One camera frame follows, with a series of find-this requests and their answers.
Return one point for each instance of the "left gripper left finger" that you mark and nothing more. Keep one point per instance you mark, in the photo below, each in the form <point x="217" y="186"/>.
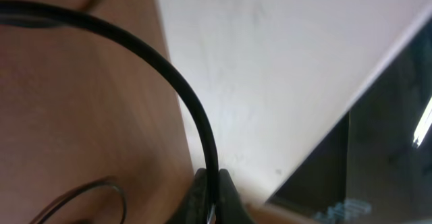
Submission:
<point x="194" y="207"/>

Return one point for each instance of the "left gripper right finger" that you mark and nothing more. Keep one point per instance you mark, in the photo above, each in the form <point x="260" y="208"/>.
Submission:
<point x="230" y="209"/>

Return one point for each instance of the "black cable gold plug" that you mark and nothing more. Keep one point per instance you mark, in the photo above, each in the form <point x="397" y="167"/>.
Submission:
<point x="63" y="199"/>

